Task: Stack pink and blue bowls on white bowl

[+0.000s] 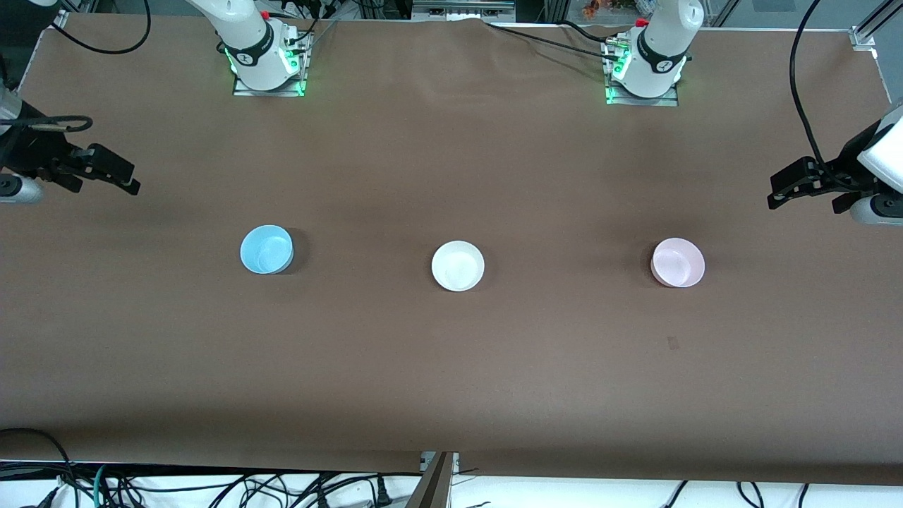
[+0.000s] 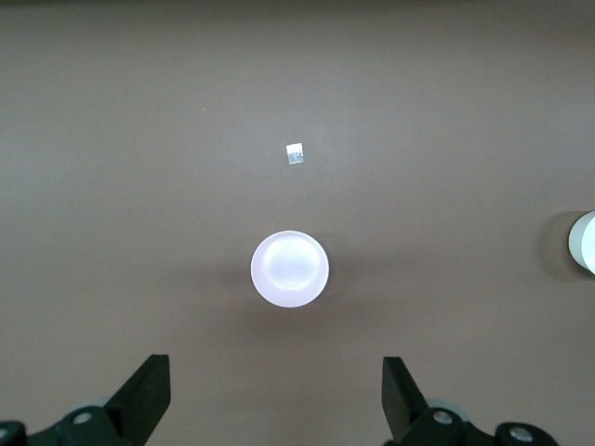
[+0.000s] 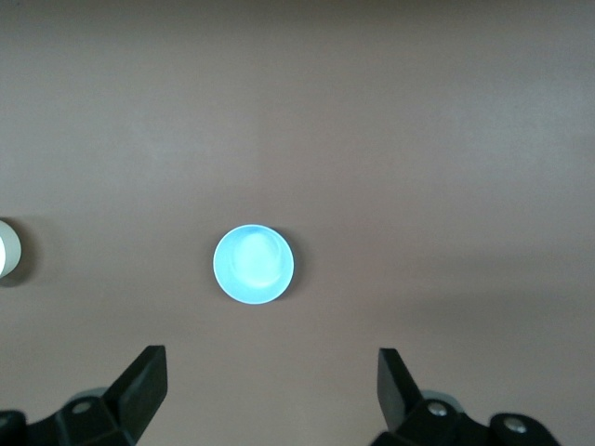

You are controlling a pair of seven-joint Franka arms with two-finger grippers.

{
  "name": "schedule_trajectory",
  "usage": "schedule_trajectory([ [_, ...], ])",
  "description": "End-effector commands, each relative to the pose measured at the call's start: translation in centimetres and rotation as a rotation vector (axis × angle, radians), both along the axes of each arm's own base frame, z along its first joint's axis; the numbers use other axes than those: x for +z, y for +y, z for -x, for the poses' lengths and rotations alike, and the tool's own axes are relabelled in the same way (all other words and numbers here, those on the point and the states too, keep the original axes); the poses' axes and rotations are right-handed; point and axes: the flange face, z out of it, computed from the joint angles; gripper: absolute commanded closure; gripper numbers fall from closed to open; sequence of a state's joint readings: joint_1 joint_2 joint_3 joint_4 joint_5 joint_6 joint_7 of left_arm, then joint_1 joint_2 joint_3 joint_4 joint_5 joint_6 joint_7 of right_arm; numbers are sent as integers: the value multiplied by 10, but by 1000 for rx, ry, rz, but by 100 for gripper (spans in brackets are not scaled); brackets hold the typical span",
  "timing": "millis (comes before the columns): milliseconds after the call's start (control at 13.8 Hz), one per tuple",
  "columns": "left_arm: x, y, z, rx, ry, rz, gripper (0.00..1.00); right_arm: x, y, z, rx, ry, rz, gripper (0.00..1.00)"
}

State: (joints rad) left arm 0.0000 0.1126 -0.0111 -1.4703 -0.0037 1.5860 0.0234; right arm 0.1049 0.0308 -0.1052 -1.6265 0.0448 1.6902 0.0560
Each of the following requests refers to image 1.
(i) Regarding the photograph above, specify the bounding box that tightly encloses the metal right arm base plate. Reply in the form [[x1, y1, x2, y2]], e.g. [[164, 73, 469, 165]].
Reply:
[[233, 69, 308, 98]]

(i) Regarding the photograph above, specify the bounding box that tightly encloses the pink plastic bowl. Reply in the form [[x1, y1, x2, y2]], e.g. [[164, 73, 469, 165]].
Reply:
[[650, 237, 706, 289]]

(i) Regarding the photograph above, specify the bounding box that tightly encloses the white plastic bowl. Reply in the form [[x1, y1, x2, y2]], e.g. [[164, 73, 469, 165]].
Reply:
[[431, 241, 486, 292]]

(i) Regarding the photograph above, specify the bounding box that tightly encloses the brown paper table cover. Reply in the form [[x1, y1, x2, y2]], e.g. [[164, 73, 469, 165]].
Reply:
[[0, 13, 903, 488]]

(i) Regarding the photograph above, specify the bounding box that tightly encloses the blue plastic bowl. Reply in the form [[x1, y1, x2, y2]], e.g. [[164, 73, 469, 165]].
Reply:
[[240, 224, 294, 275]]

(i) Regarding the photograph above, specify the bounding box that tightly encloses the thick black looped cable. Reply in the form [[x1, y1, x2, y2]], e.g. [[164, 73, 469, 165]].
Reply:
[[0, 428, 80, 508]]

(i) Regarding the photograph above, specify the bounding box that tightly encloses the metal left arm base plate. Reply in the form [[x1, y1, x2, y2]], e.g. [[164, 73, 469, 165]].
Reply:
[[605, 79, 679, 107]]

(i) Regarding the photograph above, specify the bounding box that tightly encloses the aluminium profile post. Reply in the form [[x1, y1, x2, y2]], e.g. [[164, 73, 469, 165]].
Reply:
[[406, 452, 454, 508]]

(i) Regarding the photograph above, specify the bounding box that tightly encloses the grey rack device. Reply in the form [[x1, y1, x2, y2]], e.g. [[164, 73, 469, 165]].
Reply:
[[412, 0, 517, 22]]

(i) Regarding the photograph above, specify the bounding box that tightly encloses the short black base cable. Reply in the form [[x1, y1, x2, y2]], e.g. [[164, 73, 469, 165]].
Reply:
[[561, 20, 622, 44]]

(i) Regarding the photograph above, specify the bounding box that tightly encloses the long black base cable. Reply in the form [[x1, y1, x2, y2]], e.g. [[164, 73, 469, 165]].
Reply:
[[483, 21, 622, 61]]

